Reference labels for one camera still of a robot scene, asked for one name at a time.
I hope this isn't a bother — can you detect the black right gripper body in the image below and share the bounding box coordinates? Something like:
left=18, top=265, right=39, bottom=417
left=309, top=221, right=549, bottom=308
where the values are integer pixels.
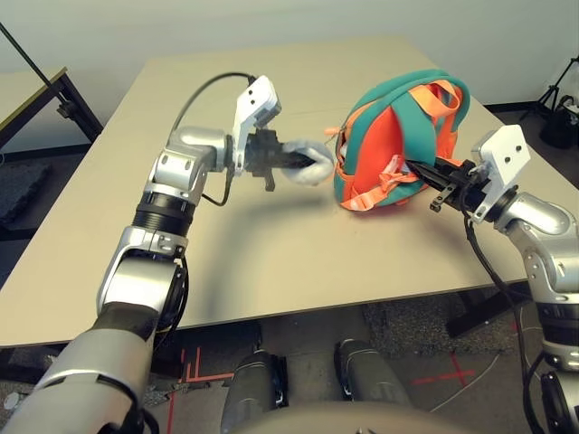
left=429, top=160, right=494, bottom=213

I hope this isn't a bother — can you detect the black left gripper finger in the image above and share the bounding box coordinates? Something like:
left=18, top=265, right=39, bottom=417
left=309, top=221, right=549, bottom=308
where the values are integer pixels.
left=282, top=151, right=318, bottom=172

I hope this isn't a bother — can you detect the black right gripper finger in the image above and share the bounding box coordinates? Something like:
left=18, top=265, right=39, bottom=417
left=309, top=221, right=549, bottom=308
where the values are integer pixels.
left=434, top=156, right=476, bottom=171
left=408, top=160, right=453, bottom=187

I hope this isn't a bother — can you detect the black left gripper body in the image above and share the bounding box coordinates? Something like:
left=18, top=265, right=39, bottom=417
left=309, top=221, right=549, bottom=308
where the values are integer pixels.
left=243, top=128, right=286, bottom=193

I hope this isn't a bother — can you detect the teal and orange backpack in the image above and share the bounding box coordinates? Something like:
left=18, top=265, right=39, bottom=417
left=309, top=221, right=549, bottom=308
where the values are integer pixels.
left=323, top=68, right=471, bottom=213

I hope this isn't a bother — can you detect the black bag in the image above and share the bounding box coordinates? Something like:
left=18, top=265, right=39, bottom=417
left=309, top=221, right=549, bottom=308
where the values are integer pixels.
left=537, top=97, right=579, bottom=148

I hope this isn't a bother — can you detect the black tripod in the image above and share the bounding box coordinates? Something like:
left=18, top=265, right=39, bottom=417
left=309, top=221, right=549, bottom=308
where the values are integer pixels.
left=519, top=53, right=579, bottom=123

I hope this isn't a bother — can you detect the black table foot beam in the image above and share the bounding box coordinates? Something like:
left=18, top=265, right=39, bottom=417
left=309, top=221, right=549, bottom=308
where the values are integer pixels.
left=447, top=288, right=515, bottom=338

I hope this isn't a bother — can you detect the grey speckled floor mat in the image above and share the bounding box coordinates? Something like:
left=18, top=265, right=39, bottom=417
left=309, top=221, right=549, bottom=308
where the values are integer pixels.
left=364, top=288, right=512, bottom=358

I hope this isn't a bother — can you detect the grey robot right leg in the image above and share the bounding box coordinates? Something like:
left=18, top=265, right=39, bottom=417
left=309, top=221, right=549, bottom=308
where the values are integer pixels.
left=334, top=338, right=411, bottom=408

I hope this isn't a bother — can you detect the grey robot leg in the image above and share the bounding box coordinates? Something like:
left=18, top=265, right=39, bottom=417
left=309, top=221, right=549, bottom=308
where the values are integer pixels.
left=221, top=350, right=290, bottom=434
left=334, top=338, right=411, bottom=408

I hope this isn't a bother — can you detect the grey robot left leg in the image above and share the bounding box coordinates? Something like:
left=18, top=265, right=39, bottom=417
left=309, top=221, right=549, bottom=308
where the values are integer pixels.
left=221, top=350, right=290, bottom=434

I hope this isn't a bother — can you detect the dark foam floor mat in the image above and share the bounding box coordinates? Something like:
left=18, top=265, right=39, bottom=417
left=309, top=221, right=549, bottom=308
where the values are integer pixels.
left=0, top=160, right=53, bottom=227

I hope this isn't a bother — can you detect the black-framed side table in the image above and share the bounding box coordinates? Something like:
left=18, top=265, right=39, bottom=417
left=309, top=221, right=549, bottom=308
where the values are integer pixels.
left=0, top=66, right=104, bottom=150

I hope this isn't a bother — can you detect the thin black stand pole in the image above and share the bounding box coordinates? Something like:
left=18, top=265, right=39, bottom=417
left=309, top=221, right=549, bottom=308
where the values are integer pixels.
left=0, top=22, right=76, bottom=119

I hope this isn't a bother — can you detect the grey foam mat scrap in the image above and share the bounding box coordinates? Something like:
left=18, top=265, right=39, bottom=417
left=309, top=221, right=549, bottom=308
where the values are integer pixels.
left=144, top=382, right=212, bottom=406

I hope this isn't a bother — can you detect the grey robot torso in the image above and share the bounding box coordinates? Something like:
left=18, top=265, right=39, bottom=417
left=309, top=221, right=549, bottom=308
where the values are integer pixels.
left=252, top=400, right=458, bottom=434

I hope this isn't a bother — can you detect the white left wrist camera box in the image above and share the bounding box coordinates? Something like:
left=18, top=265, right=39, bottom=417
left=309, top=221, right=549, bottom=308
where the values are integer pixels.
left=230, top=75, right=282, bottom=175

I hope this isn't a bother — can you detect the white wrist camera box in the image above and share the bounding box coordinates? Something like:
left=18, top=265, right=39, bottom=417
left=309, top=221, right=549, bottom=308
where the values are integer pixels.
left=470, top=125, right=532, bottom=225
left=230, top=75, right=282, bottom=175

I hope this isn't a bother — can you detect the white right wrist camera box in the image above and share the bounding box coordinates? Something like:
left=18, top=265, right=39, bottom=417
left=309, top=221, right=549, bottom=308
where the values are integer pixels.
left=470, top=125, right=532, bottom=225

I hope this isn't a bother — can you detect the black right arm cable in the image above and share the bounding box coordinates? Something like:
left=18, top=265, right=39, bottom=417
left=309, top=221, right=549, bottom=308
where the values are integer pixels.
left=460, top=212, right=551, bottom=434

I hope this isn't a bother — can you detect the white floor cable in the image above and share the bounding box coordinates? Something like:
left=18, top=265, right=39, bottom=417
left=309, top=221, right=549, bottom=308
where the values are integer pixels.
left=429, top=352, right=501, bottom=412

